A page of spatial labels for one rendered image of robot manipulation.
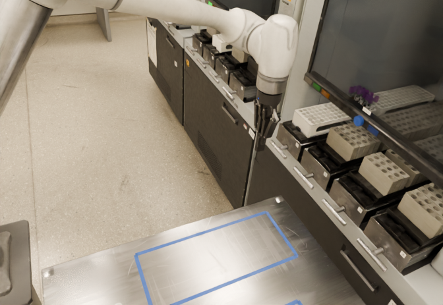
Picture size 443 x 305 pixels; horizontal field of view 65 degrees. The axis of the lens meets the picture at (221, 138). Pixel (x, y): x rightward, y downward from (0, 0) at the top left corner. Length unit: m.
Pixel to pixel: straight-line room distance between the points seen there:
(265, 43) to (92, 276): 0.69
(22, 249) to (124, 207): 1.03
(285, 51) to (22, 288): 0.87
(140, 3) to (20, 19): 0.27
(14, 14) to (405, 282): 1.09
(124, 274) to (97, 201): 1.30
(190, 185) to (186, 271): 1.34
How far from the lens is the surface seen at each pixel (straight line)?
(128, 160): 2.31
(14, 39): 0.88
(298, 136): 1.21
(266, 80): 1.01
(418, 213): 1.04
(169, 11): 0.77
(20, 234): 1.11
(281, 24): 0.95
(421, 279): 1.07
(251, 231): 0.88
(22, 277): 1.03
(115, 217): 2.00
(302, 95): 1.29
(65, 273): 0.85
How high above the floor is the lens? 1.51
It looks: 38 degrees down
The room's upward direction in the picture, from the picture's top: 5 degrees clockwise
